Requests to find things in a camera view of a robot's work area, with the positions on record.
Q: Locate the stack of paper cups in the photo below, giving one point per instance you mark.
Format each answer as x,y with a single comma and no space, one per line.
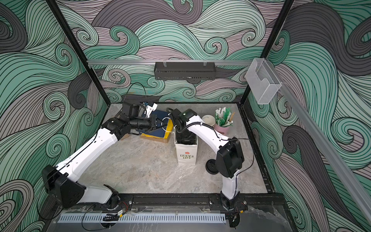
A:
209,120

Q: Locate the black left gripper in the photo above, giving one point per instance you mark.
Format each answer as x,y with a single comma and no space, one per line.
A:
153,122

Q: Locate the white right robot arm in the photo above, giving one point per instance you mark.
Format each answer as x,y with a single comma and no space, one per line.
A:
229,155

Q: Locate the clear acrylic wall holder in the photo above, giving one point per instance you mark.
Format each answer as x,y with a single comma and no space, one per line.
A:
263,80

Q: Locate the black wall shelf tray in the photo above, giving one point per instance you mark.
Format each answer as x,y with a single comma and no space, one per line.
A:
185,70

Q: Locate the white paper takeout bag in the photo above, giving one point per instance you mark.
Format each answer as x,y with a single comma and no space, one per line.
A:
186,145

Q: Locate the white slotted cable duct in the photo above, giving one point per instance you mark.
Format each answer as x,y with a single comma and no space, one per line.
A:
146,218

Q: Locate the green wrapped straw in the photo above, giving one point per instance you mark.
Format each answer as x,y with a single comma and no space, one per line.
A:
227,116

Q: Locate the pink straw holder cup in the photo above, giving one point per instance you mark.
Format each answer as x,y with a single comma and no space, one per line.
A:
222,129

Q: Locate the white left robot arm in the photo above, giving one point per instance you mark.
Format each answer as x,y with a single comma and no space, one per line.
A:
61,181

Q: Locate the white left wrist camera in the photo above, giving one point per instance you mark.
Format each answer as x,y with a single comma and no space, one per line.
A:
150,107

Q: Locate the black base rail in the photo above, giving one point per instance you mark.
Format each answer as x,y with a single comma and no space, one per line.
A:
211,201

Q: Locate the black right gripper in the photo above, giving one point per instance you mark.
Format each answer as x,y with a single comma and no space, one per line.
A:
192,139

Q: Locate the stack of black lids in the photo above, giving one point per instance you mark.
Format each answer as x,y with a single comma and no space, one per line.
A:
210,167

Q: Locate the navy blue napkin stack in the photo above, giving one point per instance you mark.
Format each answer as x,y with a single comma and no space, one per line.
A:
162,121

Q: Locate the white wrapped straw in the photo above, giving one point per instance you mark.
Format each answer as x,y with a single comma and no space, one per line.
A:
219,116

